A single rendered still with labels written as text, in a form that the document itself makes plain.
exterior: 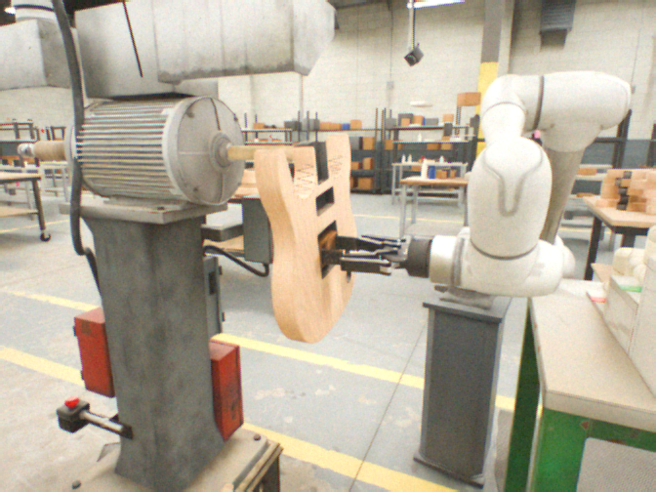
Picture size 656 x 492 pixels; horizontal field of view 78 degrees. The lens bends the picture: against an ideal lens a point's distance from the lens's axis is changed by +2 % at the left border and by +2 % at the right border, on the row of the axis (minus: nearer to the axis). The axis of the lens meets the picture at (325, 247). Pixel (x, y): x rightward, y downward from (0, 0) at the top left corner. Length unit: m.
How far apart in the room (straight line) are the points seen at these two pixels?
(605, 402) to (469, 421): 1.08
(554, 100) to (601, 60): 10.93
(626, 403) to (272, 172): 0.59
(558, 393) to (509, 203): 0.28
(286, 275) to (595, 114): 0.83
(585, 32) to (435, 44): 3.37
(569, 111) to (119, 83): 1.06
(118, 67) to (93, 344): 0.75
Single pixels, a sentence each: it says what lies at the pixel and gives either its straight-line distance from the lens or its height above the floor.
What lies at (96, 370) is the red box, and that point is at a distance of 1.39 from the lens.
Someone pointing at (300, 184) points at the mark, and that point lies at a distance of 0.77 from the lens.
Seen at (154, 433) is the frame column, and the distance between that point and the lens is 1.34.
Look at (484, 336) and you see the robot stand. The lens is 1.55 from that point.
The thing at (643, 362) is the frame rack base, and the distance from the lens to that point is 0.78.
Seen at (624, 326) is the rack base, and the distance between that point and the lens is 0.86.
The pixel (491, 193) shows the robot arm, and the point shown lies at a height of 1.20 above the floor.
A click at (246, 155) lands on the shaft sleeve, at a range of 0.95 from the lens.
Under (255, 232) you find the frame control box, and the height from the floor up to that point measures 1.01.
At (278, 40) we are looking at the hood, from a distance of 0.76.
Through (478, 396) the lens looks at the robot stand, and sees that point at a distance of 1.67.
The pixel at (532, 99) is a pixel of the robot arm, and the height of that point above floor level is 1.37.
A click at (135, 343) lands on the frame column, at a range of 1.22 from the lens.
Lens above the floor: 1.27
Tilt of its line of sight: 14 degrees down
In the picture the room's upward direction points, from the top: straight up
